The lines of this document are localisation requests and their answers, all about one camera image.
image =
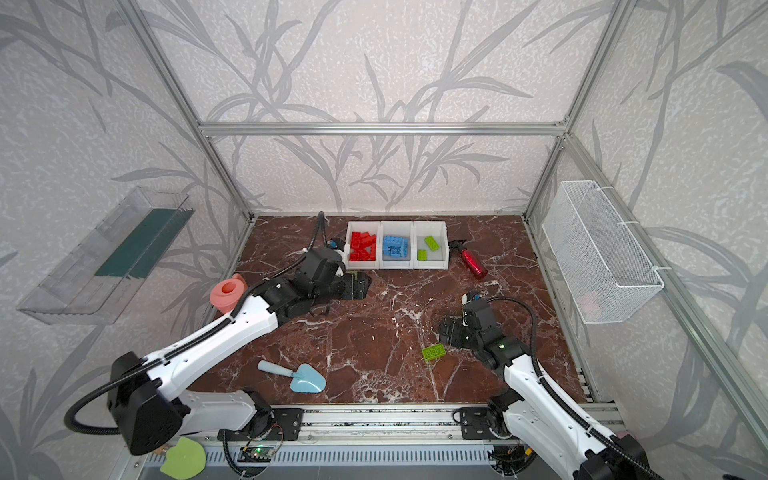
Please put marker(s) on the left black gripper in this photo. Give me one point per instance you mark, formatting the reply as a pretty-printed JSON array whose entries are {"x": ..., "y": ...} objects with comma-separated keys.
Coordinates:
[{"x": 352, "y": 285}]

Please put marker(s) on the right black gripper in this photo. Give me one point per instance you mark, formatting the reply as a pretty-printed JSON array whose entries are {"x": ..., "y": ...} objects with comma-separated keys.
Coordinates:
[{"x": 458, "y": 330}]

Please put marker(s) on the red lego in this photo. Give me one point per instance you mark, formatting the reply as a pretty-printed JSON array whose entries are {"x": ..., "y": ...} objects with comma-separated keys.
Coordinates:
[
  {"x": 355, "y": 246},
  {"x": 368, "y": 242}
]

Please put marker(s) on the green lego bottom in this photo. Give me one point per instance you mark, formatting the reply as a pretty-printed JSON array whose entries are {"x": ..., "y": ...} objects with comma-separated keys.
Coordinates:
[{"x": 433, "y": 352}]

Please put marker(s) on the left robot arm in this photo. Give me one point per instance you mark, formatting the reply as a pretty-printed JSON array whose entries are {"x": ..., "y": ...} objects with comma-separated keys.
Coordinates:
[{"x": 147, "y": 401}]

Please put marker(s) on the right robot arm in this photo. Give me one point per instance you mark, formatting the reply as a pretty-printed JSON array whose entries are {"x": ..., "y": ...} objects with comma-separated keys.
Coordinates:
[{"x": 533, "y": 408}]

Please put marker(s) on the white left bin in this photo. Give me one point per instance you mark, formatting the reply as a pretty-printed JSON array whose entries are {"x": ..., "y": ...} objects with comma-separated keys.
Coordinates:
[{"x": 373, "y": 228}]

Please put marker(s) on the white bin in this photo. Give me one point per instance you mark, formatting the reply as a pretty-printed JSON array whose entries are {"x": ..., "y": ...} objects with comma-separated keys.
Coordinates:
[
  {"x": 397, "y": 228},
  {"x": 436, "y": 260},
  {"x": 373, "y": 228}
]

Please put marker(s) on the white middle bin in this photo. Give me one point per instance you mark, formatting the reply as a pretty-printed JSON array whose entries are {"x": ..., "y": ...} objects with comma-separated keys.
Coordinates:
[{"x": 397, "y": 228}]

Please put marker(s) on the pink watering can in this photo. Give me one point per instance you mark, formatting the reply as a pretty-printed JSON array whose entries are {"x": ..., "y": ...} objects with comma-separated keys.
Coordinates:
[{"x": 226, "y": 294}]

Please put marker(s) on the white right bin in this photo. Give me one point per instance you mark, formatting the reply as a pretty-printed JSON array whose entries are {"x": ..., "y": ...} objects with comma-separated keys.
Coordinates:
[{"x": 436, "y": 260}]

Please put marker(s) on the light blue toy shovel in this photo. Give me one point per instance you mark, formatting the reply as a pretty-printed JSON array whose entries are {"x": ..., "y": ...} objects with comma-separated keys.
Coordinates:
[{"x": 305, "y": 379}]

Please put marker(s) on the electronics board left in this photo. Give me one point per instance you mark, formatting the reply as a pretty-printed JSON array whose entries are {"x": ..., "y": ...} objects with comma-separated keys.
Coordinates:
[{"x": 257, "y": 454}]

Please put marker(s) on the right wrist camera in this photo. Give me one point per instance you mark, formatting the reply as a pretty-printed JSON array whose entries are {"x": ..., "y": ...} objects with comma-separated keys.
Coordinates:
[{"x": 470, "y": 297}]

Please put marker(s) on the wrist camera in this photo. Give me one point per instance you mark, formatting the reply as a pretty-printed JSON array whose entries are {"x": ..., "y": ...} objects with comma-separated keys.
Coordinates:
[
  {"x": 470, "y": 297},
  {"x": 337, "y": 248}
]

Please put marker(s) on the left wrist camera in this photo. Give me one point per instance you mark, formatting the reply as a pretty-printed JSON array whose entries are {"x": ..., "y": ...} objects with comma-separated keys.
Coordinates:
[{"x": 337, "y": 248}]

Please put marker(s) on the white wire basket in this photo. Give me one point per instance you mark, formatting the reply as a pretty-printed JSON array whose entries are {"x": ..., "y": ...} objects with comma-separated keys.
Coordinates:
[{"x": 607, "y": 272}]

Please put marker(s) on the green spatula wooden handle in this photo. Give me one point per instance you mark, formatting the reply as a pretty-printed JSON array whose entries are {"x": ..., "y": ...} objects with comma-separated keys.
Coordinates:
[{"x": 185, "y": 460}]

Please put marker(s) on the clear plastic wall tray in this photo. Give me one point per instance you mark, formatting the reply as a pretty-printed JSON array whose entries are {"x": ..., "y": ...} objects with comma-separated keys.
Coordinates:
[{"x": 99, "y": 278}]

